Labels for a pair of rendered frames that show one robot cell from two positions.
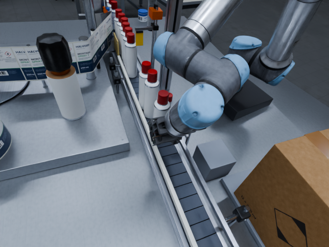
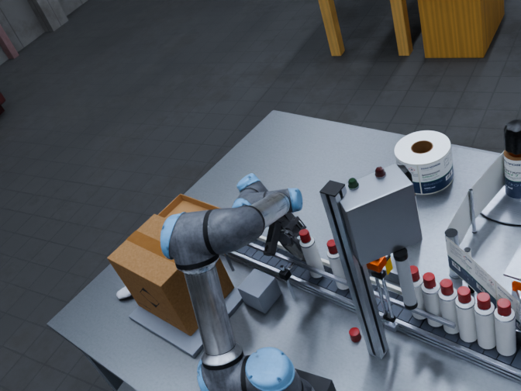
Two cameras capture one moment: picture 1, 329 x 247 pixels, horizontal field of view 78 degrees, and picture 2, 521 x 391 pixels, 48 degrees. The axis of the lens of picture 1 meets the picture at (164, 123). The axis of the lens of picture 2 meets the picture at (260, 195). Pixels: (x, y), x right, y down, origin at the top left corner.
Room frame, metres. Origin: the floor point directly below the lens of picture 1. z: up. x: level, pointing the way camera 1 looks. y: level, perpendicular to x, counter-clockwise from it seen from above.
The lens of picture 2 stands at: (1.83, -0.32, 2.38)
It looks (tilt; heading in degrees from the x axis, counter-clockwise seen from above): 38 degrees down; 170
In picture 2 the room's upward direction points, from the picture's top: 21 degrees counter-clockwise
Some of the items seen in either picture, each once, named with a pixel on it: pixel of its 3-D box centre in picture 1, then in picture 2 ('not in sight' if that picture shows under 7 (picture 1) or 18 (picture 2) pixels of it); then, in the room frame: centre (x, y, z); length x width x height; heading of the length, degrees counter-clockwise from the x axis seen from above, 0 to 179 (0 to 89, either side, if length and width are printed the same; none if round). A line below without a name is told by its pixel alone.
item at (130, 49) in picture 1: (130, 56); (416, 292); (0.82, 0.19, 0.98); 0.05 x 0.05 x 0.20
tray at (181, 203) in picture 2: not in sight; (184, 224); (-0.17, -0.31, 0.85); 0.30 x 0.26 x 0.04; 27
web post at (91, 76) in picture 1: (87, 59); (453, 254); (0.76, 0.37, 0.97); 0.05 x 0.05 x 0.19
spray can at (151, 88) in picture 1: (151, 95); (338, 264); (0.57, 0.06, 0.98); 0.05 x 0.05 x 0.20
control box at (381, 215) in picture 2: not in sight; (377, 214); (0.85, 0.11, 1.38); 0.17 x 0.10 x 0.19; 82
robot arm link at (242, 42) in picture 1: (243, 53); (271, 375); (0.87, -0.30, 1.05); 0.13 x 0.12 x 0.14; 55
